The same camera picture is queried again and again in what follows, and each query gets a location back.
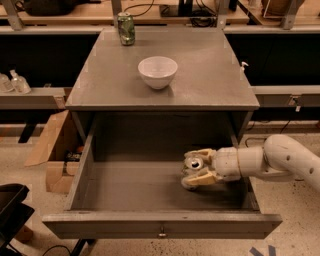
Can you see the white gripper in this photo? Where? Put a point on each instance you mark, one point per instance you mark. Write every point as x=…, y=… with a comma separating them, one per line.
x=227, y=162

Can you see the white green 7up can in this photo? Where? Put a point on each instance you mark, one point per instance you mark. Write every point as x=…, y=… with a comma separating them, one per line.
x=190, y=170

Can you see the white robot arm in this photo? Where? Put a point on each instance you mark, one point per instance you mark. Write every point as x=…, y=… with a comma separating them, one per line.
x=280, y=158

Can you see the grey open top drawer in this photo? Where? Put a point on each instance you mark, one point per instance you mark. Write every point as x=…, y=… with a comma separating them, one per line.
x=128, y=183

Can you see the grey cabinet counter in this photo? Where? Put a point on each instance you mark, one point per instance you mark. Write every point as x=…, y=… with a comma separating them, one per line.
x=207, y=79

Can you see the green soda can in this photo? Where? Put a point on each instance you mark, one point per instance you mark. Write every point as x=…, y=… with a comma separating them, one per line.
x=126, y=28

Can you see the small white pump bottle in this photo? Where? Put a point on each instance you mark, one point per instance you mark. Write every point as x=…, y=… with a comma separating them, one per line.
x=243, y=66

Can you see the white ceramic bowl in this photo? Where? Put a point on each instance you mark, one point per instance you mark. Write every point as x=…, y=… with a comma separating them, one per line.
x=157, y=71

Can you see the brown cardboard box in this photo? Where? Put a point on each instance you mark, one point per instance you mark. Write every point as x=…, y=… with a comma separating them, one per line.
x=58, y=139

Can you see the black chair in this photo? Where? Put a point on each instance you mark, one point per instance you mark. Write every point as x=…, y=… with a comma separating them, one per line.
x=13, y=214

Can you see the clear sanitizer pump bottle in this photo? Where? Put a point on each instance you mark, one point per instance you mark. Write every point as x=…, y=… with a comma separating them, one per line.
x=19, y=83

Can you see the black bag on bench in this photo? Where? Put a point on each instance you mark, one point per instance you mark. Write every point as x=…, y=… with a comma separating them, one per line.
x=49, y=7

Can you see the metal drawer handle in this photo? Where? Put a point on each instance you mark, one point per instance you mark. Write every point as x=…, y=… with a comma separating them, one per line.
x=162, y=234

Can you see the wooden workbench with frame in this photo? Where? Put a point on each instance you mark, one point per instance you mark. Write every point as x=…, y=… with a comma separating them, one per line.
x=246, y=19

